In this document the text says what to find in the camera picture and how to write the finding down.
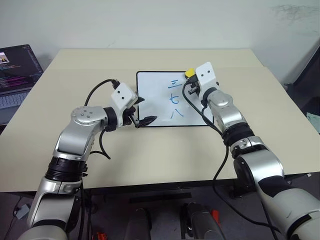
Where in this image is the open laptop computer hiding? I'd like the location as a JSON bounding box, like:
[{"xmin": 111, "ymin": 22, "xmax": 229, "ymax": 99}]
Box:
[{"xmin": 0, "ymin": 44, "xmax": 44, "ymax": 111}]

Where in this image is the dark grey furniture panel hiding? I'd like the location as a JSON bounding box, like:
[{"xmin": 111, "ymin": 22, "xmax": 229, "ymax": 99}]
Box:
[{"xmin": 284, "ymin": 37, "xmax": 320, "ymax": 118}]

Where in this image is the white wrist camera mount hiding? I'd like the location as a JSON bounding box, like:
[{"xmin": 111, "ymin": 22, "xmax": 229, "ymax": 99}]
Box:
[
  {"xmin": 195, "ymin": 61, "xmax": 221, "ymax": 95},
  {"xmin": 110, "ymin": 83, "xmax": 139, "ymax": 127}
]

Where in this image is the small grey box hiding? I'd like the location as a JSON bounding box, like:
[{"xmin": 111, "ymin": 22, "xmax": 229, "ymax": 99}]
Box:
[{"xmin": 14, "ymin": 203, "xmax": 31, "ymax": 219}]

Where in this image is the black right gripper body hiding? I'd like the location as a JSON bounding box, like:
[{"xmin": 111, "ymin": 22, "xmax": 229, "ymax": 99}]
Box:
[{"xmin": 187, "ymin": 77, "xmax": 201, "ymax": 97}]

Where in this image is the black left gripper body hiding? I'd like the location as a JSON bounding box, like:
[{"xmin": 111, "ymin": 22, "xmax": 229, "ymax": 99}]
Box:
[{"xmin": 120, "ymin": 106, "xmax": 140, "ymax": 129}]

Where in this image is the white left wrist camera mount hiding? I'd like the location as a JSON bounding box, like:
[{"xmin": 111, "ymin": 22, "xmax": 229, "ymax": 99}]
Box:
[{"xmin": 110, "ymin": 83, "xmax": 139, "ymax": 127}]

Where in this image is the yellow whiteboard eraser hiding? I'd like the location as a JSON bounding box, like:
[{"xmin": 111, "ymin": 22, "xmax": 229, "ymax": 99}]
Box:
[{"xmin": 183, "ymin": 67, "xmax": 197, "ymax": 80}]

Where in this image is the black table clamp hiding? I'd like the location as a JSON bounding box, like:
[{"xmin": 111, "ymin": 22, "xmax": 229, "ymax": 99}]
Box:
[{"xmin": 228, "ymin": 178, "xmax": 251, "ymax": 200}]

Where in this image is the black framed small whiteboard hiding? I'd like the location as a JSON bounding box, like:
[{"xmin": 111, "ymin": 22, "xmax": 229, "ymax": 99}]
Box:
[{"xmin": 135, "ymin": 70, "xmax": 214, "ymax": 128}]

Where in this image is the dark rounded shape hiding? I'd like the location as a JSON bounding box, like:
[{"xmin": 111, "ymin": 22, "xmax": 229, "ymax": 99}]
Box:
[{"xmin": 180, "ymin": 202, "xmax": 226, "ymax": 240}]

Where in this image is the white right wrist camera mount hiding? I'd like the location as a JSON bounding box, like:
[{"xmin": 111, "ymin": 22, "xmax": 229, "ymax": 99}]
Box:
[{"xmin": 195, "ymin": 61, "xmax": 221, "ymax": 95}]

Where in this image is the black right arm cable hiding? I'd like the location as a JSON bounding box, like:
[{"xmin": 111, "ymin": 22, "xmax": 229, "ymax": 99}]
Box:
[{"xmin": 182, "ymin": 79, "xmax": 281, "ymax": 240}]

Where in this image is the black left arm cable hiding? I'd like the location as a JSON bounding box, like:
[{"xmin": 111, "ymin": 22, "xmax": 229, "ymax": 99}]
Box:
[{"xmin": 84, "ymin": 78, "xmax": 121, "ymax": 161}]

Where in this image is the grey rounded shape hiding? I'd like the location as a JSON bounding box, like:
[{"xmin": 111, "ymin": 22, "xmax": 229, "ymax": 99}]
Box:
[{"xmin": 124, "ymin": 207, "xmax": 154, "ymax": 240}]

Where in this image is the black flat bar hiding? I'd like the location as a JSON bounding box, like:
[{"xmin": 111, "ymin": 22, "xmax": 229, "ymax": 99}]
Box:
[{"xmin": 128, "ymin": 192, "xmax": 193, "ymax": 204}]

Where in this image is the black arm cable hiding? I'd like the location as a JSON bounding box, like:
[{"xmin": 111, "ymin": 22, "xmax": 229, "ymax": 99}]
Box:
[
  {"xmin": 182, "ymin": 79, "xmax": 281, "ymax": 240},
  {"xmin": 84, "ymin": 78, "xmax": 121, "ymax": 161}
]

